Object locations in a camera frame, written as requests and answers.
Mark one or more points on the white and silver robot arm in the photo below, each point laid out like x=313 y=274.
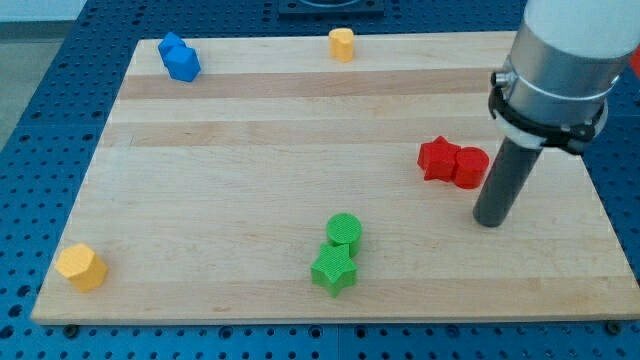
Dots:
x=566 y=58

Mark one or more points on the yellow heart block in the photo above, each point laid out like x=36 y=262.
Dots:
x=341 y=44

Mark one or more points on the blue block behind hexagon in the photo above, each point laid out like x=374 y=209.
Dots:
x=170 y=41

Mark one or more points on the yellow hexagon block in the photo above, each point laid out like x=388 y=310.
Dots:
x=82 y=267

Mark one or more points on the wooden board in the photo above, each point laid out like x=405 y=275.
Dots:
x=209 y=200

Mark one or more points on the green cylinder block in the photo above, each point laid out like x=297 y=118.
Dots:
x=345 y=229

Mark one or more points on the green star block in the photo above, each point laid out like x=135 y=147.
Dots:
x=334 y=269

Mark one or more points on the red star block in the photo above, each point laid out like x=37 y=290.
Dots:
x=438 y=159

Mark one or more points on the red cylinder block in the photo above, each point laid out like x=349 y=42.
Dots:
x=470 y=168

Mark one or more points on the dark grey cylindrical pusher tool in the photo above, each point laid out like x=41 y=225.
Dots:
x=507 y=176

